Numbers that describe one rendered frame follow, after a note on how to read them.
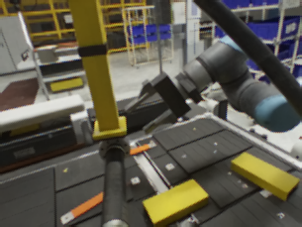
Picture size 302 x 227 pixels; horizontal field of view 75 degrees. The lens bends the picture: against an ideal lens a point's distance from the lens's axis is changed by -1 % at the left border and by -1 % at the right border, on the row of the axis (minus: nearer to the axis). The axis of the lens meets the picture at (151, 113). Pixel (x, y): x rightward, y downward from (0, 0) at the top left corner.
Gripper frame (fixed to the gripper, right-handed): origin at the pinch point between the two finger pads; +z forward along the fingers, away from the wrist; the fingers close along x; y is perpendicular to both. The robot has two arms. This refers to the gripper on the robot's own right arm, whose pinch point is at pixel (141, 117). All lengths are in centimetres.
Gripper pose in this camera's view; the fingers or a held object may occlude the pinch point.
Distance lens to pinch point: 58.5
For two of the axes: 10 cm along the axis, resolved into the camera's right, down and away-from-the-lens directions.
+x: -5.8, -7.0, -4.3
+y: -1.6, -4.2, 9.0
